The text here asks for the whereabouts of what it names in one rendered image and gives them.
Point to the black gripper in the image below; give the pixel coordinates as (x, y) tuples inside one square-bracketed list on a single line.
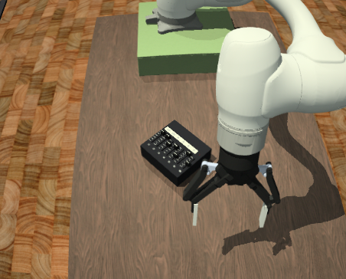
[(225, 176)]

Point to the black lighting desk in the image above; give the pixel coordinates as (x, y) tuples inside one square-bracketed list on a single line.
[(175, 152)]

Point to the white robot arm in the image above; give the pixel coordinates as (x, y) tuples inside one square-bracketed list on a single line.
[(253, 82)]

